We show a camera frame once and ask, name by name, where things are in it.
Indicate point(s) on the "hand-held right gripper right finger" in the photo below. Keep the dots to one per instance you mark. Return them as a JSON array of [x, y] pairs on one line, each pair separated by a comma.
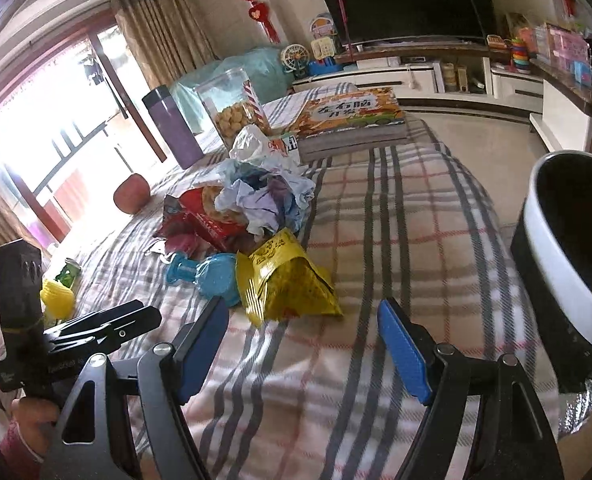
[[406, 355]]

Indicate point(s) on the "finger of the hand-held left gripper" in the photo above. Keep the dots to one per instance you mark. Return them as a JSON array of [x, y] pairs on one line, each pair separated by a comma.
[[100, 316], [120, 332]]

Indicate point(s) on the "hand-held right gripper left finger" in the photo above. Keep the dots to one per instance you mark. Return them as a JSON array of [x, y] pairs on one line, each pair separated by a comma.
[[203, 355]]

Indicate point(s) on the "pink blister package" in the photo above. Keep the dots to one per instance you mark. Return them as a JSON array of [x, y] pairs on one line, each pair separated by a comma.
[[185, 246]]

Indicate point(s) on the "yellow snack bag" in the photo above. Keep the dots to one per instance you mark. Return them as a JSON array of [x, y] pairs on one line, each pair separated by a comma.
[[286, 280]]

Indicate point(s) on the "white trash bin black liner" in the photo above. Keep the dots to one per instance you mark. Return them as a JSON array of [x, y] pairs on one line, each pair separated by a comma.
[[541, 240]]

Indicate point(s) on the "person's left hand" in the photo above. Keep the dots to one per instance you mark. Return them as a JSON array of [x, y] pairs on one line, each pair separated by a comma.
[[33, 417]]

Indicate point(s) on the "yellow plastic toy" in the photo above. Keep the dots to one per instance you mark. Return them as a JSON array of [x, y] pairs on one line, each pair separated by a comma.
[[58, 300]]

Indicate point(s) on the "beige checked curtain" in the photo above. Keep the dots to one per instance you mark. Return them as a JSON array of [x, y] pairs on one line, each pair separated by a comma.
[[0, 230], [160, 30]]

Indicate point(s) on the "plaid blanket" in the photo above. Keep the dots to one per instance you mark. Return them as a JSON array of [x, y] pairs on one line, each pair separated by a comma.
[[401, 240]]

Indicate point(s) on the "red snack bag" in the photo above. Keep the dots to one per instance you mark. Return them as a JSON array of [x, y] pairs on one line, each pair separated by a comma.
[[200, 222]]

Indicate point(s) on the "crumpled paper wad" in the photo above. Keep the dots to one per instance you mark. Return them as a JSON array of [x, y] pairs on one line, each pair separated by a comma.
[[258, 200]]

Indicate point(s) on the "balcony glass door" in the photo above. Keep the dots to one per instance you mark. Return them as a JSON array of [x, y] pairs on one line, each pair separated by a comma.
[[65, 125]]

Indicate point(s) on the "purple thermos bottle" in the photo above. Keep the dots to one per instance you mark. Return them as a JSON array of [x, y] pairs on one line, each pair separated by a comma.
[[173, 127]]

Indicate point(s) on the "stack of thin books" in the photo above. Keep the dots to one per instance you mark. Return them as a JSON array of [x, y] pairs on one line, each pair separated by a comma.
[[356, 147]]

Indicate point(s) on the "white plastic bag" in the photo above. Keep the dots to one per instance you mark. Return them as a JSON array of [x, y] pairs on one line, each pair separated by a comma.
[[248, 142]]

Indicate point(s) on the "small green carton box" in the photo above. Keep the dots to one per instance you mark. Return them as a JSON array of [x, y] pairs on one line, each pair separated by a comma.
[[288, 147]]

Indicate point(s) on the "clear plastic snack jar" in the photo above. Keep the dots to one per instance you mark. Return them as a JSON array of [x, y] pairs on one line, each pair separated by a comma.
[[230, 105]]

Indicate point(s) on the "orange cartoon cover book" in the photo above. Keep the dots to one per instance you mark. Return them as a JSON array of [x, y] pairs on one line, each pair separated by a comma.
[[348, 110]]

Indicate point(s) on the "white television cabinet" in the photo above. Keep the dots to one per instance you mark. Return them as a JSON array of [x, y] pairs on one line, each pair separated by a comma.
[[416, 80]]

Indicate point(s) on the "white side cabinet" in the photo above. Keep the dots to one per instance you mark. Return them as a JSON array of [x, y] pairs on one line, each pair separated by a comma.
[[566, 110]]

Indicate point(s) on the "teal cloth covered furniture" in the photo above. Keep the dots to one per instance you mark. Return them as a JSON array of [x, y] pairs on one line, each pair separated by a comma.
[[268, 67]]

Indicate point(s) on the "blue toy tray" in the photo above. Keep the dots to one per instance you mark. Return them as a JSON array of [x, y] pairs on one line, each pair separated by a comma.
[[323, 66]]

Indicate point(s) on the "small white desk fan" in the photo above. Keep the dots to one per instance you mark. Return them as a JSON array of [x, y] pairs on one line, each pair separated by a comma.
[[293, 60]]

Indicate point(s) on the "colourful toy house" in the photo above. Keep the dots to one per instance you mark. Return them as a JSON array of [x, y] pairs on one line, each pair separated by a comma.
[[322, 35]]

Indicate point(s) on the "red heart hanging decoration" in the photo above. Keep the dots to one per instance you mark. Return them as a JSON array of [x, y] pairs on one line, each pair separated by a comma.
[[260, 10]]

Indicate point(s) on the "pink toy boxes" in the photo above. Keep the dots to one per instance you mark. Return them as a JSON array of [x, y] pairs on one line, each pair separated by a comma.
[[563, 47]]

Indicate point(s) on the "black television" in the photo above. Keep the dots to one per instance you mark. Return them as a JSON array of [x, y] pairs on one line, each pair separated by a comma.
[[406, 0]]

